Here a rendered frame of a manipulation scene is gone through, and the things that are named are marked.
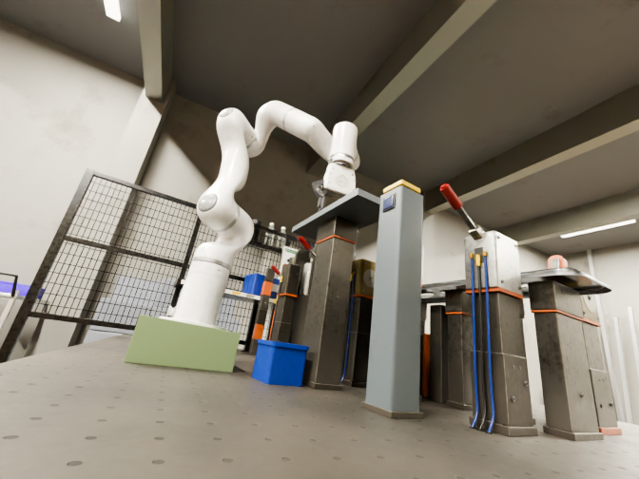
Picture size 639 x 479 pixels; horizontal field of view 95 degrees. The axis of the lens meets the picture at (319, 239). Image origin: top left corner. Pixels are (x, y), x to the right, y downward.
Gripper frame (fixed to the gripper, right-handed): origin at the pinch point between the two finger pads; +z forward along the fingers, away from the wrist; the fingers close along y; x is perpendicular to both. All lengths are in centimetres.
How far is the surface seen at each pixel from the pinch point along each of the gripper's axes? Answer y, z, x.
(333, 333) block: 2.1, 35.7, -4.6
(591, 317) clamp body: 60, 24, -30
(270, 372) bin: -12.4, 46.2, -5.9
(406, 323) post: 6.3, 33.2, -29.2
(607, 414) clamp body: 60, 45, -29
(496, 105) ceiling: 248, -280, 133
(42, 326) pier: -178, 58, 296
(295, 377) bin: -6.1, 46.9, -4.8
